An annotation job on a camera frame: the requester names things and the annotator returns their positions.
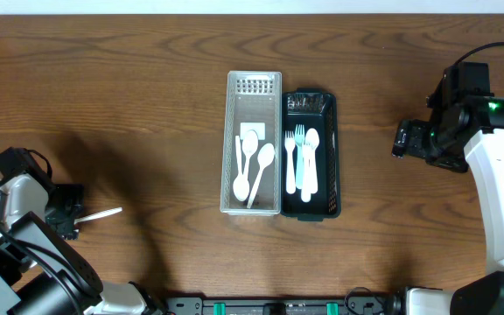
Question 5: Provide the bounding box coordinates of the white spoon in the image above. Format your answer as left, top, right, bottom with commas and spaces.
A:
242, 129, 259, 179
73, 207, 123, 224
247, 143, 275, 208
305, 128, 319, 194

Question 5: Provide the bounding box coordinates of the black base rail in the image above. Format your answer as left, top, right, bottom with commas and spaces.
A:
166, 294, 405, 315

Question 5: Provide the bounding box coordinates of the white fork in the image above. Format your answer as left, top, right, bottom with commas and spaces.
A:
284, 131, 297, 195
301, 141, 313, 203

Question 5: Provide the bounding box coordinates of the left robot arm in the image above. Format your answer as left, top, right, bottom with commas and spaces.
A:
0, 147, 168, 314

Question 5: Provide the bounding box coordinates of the black plastic basket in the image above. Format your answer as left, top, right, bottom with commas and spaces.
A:
281, 88, 341, 221

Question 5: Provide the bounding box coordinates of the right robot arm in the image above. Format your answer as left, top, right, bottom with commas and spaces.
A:
390, 62, 504, 314

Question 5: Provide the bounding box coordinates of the white spoon handle up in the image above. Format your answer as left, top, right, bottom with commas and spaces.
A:
233, 136, 249, 202

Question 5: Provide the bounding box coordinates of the clear plastic basket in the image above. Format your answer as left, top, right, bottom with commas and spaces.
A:
220, 71, 283, 216

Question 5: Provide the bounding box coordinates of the light blue fork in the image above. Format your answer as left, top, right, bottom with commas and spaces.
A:
295, 124, 305, 189

